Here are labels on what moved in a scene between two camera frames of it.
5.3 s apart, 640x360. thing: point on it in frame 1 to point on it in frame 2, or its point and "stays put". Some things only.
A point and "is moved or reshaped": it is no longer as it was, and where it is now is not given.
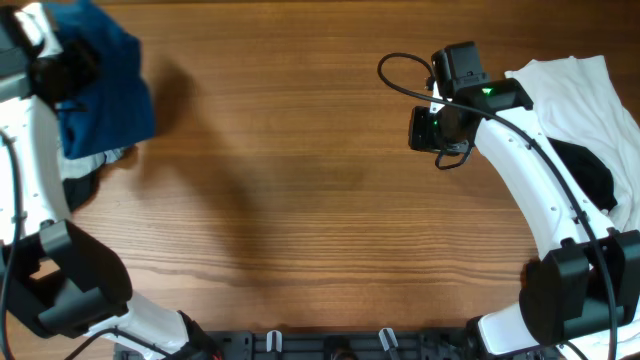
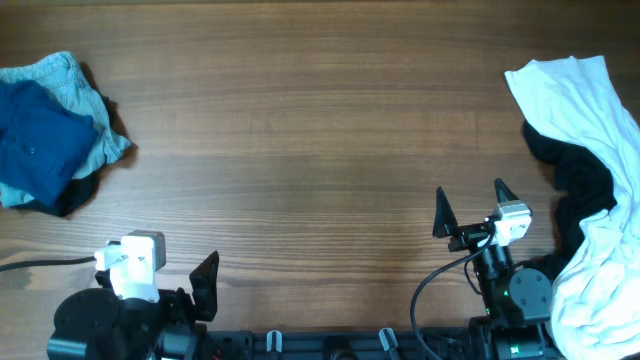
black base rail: x=399 y=344 stays put
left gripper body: x=77 y=67 to x=174 y=306
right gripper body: x=432 y=132 to x=468 y=237
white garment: x=577 y=102 stays put
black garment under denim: x=79 y=190 stays put
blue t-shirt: x=121 y=109 is moved or reshaped
